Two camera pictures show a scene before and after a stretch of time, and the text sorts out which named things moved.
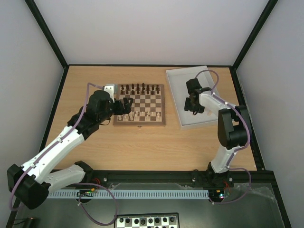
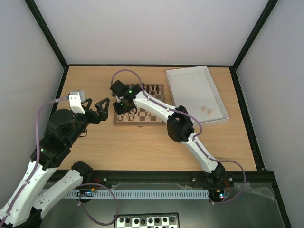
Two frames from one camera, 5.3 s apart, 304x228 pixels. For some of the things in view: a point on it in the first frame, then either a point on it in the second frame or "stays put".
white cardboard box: (177, 79) stays put
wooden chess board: (148, 109) stays put
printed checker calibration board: (149, 220) stays put
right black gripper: (191, 103) → (118, 98)
